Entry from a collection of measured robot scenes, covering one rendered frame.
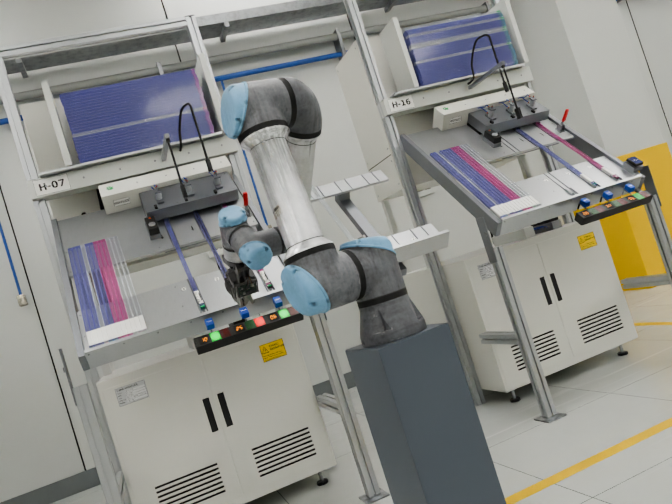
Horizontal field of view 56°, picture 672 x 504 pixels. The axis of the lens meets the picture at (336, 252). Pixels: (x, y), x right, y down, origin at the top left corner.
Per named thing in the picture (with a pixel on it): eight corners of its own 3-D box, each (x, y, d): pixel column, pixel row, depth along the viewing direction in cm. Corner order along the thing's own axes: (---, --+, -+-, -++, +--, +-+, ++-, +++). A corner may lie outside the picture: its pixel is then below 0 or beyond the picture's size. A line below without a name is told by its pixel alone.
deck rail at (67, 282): (90, 369, 187) (85, 355, 183) (83, 371, 186) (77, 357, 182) (61, 231, 236) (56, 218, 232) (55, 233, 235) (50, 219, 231)
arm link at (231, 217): (225, 225, 164) (211, 209, 170) (230, 257, 171) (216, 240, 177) (252, 215, 167) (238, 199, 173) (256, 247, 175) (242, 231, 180)
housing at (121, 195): (235, 195, 254) (231, 165, 245) (110, 227, 239) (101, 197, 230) (229, 184, 260) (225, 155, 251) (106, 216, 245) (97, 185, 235)
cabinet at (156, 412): (342, 480, 232) (291, 317, 234) (150, 563, 210) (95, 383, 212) (300, 450, 293) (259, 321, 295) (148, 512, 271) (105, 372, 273)
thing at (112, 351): (299, 301, 207) (298, 285, 203) (90, 369, 187) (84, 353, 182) (297, 298, 208) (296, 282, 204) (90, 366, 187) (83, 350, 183)
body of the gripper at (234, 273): (234, 301, 182) (230, 270, 174) (225, 282, 188) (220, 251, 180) (260, 293, 184) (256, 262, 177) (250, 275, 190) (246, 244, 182)
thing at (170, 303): (297, 293, 207) (296, 285, 204) (87, 360, 186) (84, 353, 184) (276, 258, 220) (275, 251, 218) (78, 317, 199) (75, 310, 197)
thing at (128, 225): (259, 233, 234) (258, 222, 230) (72, 287, 213) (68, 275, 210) (231, 187, 256) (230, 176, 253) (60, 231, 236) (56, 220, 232)
